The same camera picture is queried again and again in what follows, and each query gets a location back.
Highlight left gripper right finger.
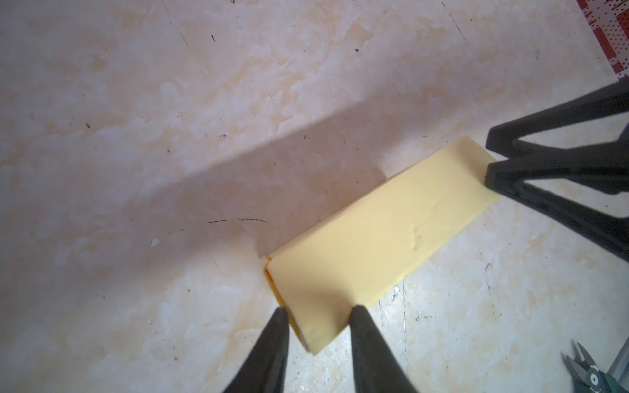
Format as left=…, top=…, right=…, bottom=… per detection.
left=349, top=306, right=418, bottom=392

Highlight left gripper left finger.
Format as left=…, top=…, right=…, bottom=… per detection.
left=224, top=307, right=289, bottom=392

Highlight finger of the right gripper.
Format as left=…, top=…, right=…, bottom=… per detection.
left=486, top=79, right=628, bottom=159
left=485, top=141, right=628, bottom=260

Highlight yellow paper box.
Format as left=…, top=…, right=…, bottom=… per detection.
left=265, top=137, right=498, bottom=354

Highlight green handled pliers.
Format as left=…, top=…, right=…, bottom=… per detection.
left=564, top=342, right=628, bottom=393

